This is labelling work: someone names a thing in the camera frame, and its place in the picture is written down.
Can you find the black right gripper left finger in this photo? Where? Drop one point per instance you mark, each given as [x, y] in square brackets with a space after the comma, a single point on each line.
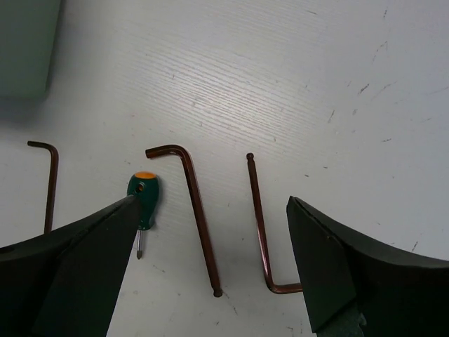
[67, 282]

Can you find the green cantilever toolbox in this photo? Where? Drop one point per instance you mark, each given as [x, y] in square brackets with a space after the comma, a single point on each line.
[28, 30]

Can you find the stubby green screwdriver orange cap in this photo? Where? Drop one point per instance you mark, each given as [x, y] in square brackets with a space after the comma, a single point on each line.
[145, 186]

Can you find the small dark hex key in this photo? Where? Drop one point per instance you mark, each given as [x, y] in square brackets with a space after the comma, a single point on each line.
[52, 182]

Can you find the long brown hex key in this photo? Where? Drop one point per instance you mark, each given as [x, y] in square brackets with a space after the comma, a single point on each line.
[279, 289]

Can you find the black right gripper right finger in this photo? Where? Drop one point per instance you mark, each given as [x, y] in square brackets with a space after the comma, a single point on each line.
[354, 285]

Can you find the thick brown hex key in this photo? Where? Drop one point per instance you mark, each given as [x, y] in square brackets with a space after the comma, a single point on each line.
[197, 206]

